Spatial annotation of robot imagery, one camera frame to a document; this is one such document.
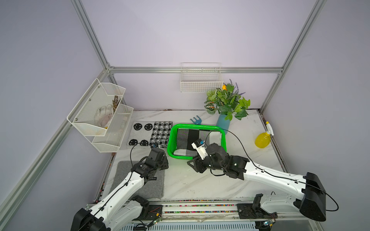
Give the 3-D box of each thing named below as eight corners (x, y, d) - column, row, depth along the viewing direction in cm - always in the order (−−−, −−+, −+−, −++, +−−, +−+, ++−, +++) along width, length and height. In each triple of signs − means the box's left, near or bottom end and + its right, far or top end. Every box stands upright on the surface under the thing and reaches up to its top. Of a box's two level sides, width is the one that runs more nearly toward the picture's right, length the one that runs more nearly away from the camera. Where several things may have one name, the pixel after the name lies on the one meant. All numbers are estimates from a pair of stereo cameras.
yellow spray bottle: (260, 150, 100) (271, 134, 86) (251, 139, 106) (261, 123, 92) (265, 147, 101) (278, 132, 87) (257, 137, 107) (267, 121, 93)
